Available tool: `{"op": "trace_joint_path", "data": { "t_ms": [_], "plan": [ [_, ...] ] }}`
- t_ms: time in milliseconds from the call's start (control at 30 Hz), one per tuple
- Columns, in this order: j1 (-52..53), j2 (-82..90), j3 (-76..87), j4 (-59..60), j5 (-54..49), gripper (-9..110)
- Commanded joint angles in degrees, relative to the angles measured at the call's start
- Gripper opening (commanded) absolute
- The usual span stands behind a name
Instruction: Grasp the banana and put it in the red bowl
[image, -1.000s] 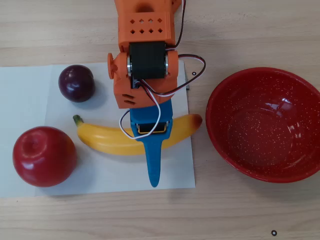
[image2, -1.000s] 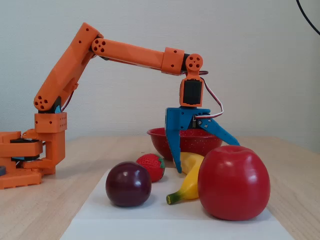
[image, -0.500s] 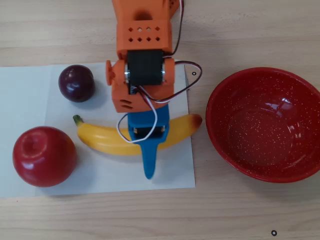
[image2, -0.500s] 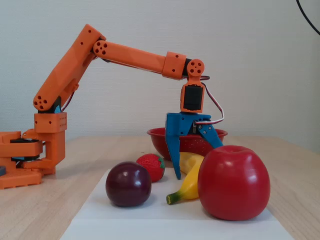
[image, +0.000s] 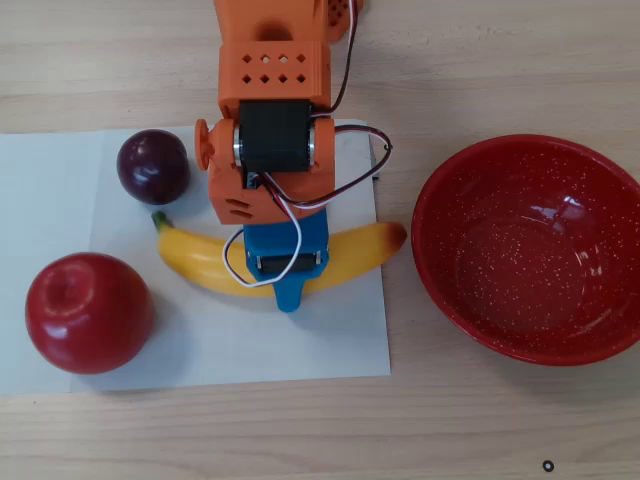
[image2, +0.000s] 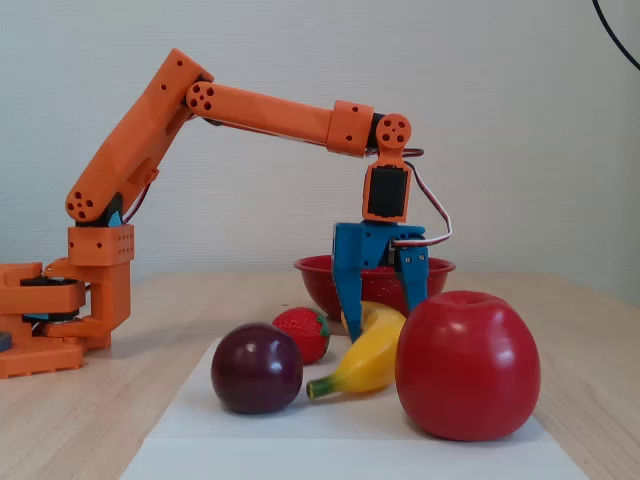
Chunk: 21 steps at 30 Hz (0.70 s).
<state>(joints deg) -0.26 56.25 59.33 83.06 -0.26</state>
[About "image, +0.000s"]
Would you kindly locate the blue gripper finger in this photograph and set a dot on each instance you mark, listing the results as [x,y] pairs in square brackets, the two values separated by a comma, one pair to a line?
[290,297]

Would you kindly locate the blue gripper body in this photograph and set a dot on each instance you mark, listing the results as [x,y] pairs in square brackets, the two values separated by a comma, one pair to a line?
[285,246]

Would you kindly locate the yellow toy banana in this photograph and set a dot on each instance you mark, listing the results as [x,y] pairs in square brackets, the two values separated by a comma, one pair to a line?
[200,255]

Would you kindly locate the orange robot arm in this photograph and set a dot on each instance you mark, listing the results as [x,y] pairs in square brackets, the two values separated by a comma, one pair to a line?
[272,75]

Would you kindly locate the red speckled bowl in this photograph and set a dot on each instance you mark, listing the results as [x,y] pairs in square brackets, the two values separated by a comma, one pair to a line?
[525,250]

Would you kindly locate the white paper sheet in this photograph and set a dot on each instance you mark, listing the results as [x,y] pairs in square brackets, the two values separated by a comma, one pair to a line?
[250,345]
[40,200]

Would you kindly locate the dark purple toy plum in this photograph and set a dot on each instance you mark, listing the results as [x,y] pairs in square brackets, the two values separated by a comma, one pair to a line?
[152,167]

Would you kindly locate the red toy apple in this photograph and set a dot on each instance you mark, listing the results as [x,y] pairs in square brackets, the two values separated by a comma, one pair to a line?
[90,315]

